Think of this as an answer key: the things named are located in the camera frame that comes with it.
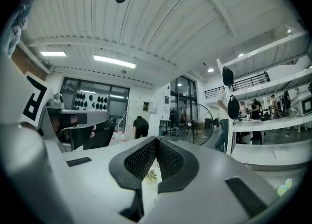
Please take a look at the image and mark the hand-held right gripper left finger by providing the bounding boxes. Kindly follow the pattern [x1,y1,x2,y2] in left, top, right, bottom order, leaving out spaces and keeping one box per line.
[109,136,158,191]

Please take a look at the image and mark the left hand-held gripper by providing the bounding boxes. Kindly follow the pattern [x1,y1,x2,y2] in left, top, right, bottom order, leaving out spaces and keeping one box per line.
[0,53,111,153]

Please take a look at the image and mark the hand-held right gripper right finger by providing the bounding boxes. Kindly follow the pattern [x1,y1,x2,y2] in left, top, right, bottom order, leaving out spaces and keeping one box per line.
[157,136,200,194]

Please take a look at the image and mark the person's left hand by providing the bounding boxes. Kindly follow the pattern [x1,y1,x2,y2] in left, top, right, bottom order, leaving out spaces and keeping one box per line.
[73,120,97,149]

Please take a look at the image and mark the rows of black caps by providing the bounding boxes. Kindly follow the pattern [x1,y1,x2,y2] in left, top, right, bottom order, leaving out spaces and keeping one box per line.
[73,90,109,111]

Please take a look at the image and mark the pack of water bottles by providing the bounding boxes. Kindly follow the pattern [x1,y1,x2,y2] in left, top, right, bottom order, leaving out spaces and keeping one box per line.
[109,131,129,146]

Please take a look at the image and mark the large black floor fan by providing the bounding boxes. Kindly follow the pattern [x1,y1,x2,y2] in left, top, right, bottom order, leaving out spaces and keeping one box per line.
[175,102,215,145]

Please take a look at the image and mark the large dark-framed window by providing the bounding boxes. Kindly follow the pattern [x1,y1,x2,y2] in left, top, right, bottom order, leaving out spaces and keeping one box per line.
[59,76,130,121]

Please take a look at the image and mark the long ceiling light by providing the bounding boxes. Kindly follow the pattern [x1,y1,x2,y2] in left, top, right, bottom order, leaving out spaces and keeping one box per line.
[93,54,137,69]
[40,50,67,58]

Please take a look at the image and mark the dark-framed glass door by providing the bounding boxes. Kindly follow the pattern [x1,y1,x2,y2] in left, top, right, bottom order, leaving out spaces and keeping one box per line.
[170,75,198,122]

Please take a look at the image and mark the person's light blue shirt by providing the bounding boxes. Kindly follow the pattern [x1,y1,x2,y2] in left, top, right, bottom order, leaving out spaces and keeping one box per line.
[0,0,34,57]

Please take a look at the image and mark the white metal shelf rack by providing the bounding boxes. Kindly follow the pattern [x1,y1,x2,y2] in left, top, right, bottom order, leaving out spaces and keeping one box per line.
[215,29,312,170]

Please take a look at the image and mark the black metal railing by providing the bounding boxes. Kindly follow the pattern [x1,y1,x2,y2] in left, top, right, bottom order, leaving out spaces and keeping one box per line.
[204,71,271,100]

